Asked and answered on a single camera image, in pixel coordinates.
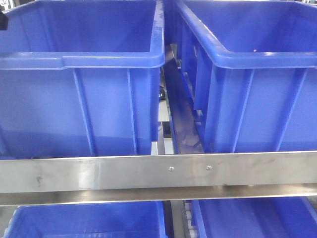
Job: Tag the steel shelf divider rail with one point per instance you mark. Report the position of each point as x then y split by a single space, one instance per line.
182 122

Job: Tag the blue lower bin left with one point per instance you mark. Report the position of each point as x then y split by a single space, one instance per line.
98 220

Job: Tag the blue bin front left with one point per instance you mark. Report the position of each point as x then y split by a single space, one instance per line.
80 78

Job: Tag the lower roller track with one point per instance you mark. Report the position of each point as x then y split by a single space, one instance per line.
190 227

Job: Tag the blue bin front right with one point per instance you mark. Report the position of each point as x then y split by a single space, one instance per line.
251 69

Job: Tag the blue lower bin right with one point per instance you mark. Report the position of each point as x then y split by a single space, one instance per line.
281 217

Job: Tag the blue bin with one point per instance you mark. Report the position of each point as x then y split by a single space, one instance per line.
80 78
98 220
251 69
281 217

